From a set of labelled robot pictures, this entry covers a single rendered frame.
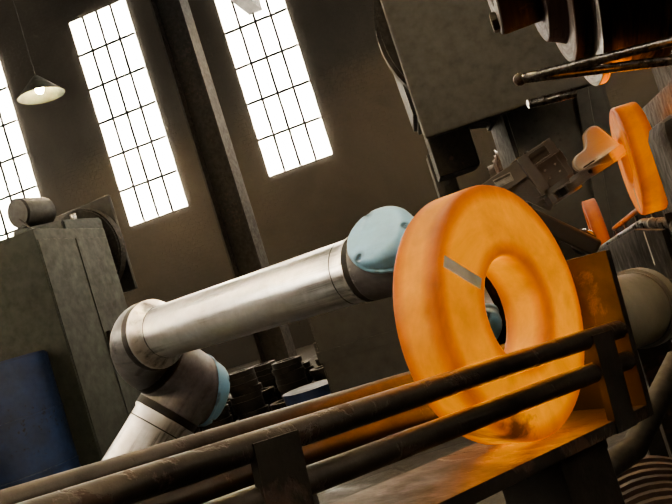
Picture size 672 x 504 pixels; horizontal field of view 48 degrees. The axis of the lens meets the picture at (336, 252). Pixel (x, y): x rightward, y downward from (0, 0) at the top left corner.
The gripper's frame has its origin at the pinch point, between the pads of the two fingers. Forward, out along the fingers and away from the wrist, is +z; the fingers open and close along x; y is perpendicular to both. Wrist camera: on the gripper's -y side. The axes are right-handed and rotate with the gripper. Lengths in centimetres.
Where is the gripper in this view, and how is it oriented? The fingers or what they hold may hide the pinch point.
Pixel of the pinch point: (632, 145)
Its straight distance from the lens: 113.2
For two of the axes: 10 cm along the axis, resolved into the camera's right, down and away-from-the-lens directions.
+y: -5.4, -8.3, 1.0
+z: 8.0, -5.5, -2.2
